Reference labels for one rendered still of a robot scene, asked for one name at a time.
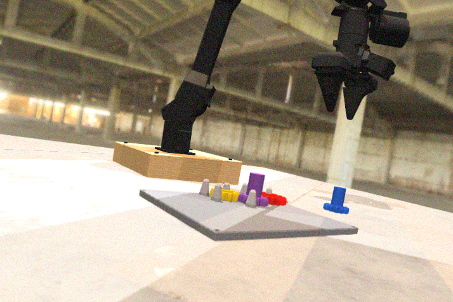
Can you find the yellow gear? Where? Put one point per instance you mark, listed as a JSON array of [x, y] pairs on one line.
[[228, 195]]

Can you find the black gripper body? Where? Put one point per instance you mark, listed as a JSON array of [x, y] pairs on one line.
[[347, 47]]

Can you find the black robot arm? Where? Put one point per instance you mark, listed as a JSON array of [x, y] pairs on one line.
[[195, 92]]

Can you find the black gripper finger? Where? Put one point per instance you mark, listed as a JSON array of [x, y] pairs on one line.
[[330, 82], [353, 97]]

